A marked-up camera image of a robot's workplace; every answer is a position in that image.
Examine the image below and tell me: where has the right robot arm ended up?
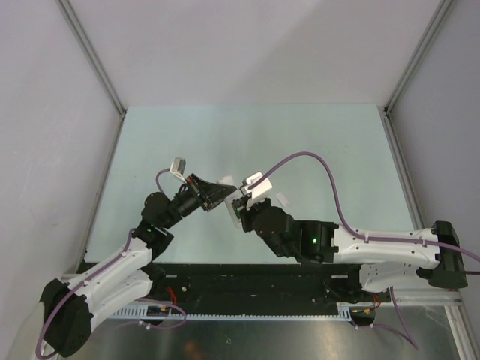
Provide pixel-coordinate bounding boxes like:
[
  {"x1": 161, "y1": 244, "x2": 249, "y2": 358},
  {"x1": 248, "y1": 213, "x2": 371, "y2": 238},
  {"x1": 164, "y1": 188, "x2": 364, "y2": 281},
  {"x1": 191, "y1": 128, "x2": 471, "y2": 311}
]
[{"x1": 229, "y1": 198, "x2": 468, "y2": 301}]

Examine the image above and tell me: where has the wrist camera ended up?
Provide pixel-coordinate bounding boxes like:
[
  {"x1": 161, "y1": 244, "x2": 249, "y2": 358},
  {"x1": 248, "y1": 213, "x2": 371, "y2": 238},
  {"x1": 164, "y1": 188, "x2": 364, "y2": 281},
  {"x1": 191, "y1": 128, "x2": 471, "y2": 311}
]
[
  {"x1": 240, "y1": 172, "x2": 273, "y2": 209},
  {"x1": 169, "y1": 157, "x2": 186, "y2": 181}
]

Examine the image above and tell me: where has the white battery cover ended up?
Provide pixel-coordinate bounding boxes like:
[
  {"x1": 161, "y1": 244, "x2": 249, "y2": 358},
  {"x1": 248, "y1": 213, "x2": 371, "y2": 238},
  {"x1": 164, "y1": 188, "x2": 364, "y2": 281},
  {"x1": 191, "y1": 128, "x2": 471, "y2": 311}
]
[{"x1": 276, "y1": 193, "x2": 290, "y2": 207}]

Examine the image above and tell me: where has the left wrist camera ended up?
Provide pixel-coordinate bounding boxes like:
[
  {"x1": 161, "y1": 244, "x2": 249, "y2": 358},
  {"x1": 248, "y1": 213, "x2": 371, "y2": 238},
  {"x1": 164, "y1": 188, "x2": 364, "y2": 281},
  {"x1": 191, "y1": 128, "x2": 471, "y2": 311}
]
[{"x1": 169, "y1": 157, "x2": 186, "y2": 181}]

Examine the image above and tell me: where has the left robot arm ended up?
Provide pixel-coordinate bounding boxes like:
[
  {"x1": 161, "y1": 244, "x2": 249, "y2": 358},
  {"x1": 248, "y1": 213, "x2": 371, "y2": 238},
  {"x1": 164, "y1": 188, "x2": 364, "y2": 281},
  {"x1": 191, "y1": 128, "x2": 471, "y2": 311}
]
[{"x1": 35, "y1": 174, "x2": 237, "y2": 359}]

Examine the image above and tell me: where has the white remote control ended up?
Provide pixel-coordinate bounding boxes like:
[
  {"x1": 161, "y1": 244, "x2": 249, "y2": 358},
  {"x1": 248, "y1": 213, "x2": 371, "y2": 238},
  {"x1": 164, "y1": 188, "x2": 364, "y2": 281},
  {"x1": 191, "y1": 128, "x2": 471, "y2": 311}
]
[{"x1": 217, "y1": 175, "x2": 246, "y2": 229}]

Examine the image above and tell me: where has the white cable duct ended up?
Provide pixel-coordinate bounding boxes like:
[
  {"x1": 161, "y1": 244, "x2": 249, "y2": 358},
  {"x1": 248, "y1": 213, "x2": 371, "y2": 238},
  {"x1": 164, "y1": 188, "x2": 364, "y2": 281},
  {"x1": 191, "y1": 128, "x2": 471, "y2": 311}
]
[{"x1": 112, "y1": 301, "x2": 380, "y2": 322}]

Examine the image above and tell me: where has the left aluminium frame post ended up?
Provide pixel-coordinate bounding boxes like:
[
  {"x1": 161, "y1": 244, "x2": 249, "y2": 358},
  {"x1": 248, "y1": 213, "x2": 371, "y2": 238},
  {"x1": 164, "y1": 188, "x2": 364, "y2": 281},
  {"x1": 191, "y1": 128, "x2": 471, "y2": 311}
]
[{"x1": 55, "y1": 0, "x2": 127, "y2": 119}]

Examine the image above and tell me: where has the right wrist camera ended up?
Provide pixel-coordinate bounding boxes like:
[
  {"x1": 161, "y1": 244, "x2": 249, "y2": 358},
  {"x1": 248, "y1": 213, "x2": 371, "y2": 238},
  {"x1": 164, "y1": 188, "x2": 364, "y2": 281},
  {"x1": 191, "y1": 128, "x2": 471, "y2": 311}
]
[{"x1": 240, "y1": 172, "x2": 273, "y2": 209}]

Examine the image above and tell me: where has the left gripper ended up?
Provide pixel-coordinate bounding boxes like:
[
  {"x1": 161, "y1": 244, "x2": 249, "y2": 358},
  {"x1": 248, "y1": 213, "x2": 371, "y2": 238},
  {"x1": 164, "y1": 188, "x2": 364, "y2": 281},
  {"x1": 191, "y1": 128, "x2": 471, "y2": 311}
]
[{"x1": 161, "y1": 173, "x2": 236, "y2": 230}]

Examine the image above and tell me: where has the right aluminium frame post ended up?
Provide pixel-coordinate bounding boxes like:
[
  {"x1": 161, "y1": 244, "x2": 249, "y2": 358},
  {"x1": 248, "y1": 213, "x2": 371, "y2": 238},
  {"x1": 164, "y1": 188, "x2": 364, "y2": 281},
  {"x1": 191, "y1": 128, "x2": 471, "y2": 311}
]
[{"x1": 383, "y1": 0, "x2": 457, "y2": 114}]

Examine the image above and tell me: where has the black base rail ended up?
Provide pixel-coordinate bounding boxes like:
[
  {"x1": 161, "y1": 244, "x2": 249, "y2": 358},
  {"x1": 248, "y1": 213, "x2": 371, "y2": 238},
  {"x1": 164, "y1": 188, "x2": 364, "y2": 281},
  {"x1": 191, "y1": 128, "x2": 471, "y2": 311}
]
[{"x1": 143, "y1": 263, "x2": 390, "y2": 316}]

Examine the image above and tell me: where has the aluminium frame post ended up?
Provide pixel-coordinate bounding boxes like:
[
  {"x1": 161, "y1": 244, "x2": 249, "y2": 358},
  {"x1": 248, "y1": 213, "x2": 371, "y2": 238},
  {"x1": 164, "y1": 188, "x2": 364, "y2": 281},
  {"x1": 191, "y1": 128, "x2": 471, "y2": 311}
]
[
  {"x1": 383, "y1": 0, "x2": 457, "y2": 114},
  {"x1": 55, "y1": 0, "x2": 127, "y2": 119}
]

